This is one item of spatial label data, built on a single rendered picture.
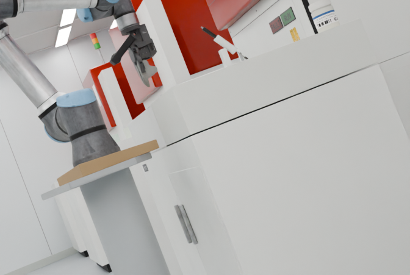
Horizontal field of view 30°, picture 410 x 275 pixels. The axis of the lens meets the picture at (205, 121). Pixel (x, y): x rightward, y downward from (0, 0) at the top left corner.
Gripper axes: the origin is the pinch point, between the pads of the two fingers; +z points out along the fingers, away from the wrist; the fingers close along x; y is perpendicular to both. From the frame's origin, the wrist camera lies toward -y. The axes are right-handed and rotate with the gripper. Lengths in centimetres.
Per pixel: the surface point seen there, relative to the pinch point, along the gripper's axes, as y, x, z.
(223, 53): 23.8, -20.0, 1.1
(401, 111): 78, -16, 41
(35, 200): -30, 796, 20
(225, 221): -4, -50, 48
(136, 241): -26, -32, 46
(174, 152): -4.2, -22.3, 25.5
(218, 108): 6, -50, 18
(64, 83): 63, 796, -114
